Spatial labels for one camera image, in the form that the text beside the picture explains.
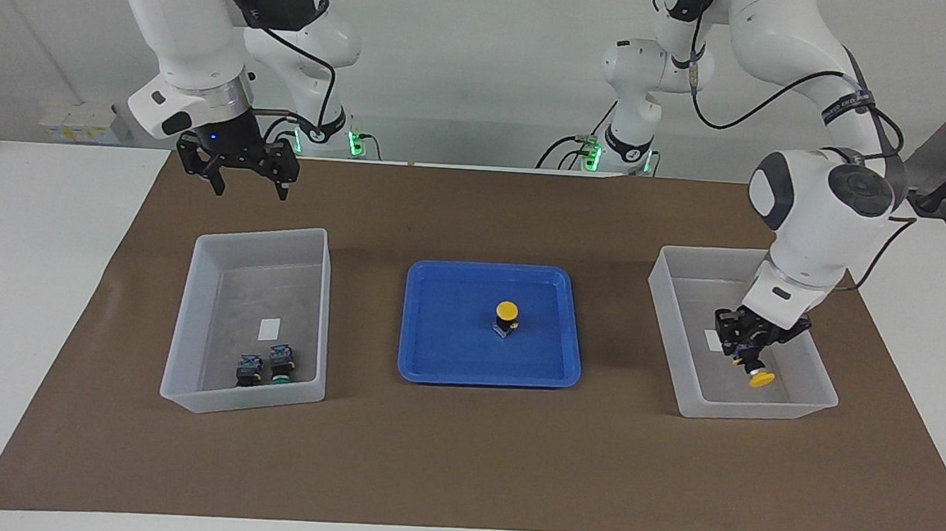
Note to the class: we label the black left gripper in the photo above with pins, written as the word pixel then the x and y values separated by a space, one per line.
pixel 757 324

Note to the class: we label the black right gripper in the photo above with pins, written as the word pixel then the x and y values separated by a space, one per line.
pixel 230 144

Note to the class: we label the yellow push button switch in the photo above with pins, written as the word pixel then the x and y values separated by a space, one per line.
pixel 507 310
pixel 762 379

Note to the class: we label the green push button switch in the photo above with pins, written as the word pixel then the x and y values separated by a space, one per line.
pixel 249 364
pixel 281 358

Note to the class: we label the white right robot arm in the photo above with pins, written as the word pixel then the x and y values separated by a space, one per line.
pixel 176 17

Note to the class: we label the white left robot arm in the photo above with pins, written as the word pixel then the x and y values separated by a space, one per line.
pixel 821 213

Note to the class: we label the small white label sticker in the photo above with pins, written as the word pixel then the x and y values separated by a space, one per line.
pixel 710 341
pixel 270 329

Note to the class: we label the translucent white plastic box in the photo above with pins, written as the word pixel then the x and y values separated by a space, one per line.
pixel 802 384
pixel 197 347

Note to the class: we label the small white box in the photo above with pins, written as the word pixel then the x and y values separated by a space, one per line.
pixel 92 121

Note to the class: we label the blue plastic tray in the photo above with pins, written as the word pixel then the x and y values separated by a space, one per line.
pixel 452 346

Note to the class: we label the brown table mat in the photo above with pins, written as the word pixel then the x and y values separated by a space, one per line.
pixel 461 462

